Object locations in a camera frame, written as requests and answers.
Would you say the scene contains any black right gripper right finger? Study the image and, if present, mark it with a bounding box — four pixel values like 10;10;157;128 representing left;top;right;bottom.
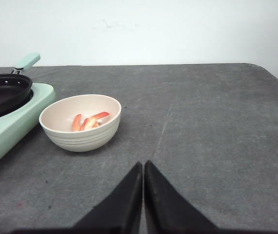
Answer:
144;160;277;234

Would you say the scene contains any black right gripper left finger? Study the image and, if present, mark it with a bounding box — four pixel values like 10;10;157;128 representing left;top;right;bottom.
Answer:
12;162;143;234

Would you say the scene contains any orange shrimp piece right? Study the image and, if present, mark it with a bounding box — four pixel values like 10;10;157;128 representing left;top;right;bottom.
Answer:
79;112;110;131

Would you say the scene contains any orange shrimp piece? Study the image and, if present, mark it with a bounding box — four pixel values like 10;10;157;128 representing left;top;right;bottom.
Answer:
72;114;81;131
79;112;110;131

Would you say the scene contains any orange shrimp piece left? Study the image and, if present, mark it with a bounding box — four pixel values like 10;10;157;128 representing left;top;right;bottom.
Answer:
72;114;81;131

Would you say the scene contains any mint green breakfast maker base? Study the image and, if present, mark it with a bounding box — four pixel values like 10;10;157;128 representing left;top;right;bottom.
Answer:
0;83;56;159

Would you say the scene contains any cream ribbed bowl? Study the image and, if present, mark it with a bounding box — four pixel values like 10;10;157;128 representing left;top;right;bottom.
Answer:
39;94;121;152

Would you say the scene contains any black frying pan green handle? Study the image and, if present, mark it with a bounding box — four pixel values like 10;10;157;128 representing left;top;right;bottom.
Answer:
0;53;40;117

